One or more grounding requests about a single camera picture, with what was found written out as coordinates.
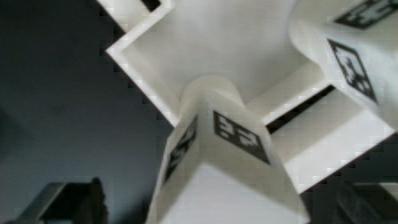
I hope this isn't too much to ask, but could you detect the white chair seat part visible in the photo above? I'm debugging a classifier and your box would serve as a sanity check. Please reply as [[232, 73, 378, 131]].
[[95, 0, 392, 191]]

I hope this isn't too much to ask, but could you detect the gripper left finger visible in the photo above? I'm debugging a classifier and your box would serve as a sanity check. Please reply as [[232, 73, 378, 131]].
[[15, 178, 108, 224]]

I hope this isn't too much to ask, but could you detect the white chair leg block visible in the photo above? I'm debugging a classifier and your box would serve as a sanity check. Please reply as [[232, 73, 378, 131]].
[[145, 75, 310, 224], [289, 0, 398, 131]]

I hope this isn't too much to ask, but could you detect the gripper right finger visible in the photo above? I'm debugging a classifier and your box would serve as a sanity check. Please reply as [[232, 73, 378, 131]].
[[332, 182, 398, 224]]

